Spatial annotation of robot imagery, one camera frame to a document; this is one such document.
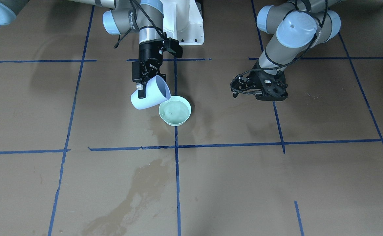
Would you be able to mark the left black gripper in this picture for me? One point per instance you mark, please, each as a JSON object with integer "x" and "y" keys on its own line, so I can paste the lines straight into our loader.
{"x": 256, "y": 79}

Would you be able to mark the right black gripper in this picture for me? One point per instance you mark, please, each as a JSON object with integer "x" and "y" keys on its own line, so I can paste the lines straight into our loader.
{"x": 148, "y": 54}

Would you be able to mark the light blue paper cup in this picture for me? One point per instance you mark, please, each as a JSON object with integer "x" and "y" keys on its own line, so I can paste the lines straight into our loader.
{"x": 157, "y": 92}

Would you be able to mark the mint green bowl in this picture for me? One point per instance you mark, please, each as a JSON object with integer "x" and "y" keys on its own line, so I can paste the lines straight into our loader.
{"x": 175, "y": 111}

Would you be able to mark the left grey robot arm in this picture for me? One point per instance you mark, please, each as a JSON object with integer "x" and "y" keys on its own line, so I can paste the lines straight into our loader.
{"x": 296, "y": 26}

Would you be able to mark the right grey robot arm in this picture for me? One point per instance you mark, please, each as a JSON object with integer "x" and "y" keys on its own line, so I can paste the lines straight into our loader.
{"x": 146, "y": 18}

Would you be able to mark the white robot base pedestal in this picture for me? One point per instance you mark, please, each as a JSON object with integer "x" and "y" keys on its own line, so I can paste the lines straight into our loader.
{"x": 183, "y": 21}

